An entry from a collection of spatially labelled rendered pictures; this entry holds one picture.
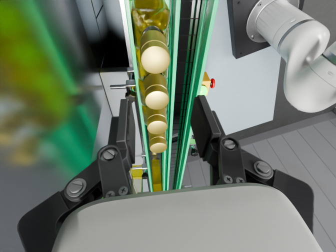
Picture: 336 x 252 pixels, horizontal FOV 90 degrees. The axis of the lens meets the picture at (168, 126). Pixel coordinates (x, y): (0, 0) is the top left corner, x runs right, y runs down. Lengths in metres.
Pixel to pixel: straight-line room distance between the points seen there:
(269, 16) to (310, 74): 0.29
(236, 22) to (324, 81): 0.40
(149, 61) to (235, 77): 0.86
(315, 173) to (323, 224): 0.59
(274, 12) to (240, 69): 0.32
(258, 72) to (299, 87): 0.51
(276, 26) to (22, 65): 0.69
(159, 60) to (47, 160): 0.16
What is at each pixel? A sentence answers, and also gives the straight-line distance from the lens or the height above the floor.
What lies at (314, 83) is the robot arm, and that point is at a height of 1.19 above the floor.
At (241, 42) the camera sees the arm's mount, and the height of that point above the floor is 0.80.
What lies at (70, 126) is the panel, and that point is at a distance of 0.27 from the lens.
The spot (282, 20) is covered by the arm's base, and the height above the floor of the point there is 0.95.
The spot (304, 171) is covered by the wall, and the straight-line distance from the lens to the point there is 2.89.
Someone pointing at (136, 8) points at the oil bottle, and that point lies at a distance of 0.28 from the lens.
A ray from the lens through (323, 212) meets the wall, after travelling 2.77.
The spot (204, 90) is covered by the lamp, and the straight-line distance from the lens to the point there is 0.65.
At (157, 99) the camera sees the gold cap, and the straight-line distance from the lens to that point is 0.23.
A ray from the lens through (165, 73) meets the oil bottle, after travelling 0.30.
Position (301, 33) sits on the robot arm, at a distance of 0.67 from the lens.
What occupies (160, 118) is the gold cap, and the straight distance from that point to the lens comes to 0.27.
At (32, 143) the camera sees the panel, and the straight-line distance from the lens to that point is 0.20.
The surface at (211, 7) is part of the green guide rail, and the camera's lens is 0.42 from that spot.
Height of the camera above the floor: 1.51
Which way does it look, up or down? 41 degrees down
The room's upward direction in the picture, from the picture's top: 171 degrees clockwise
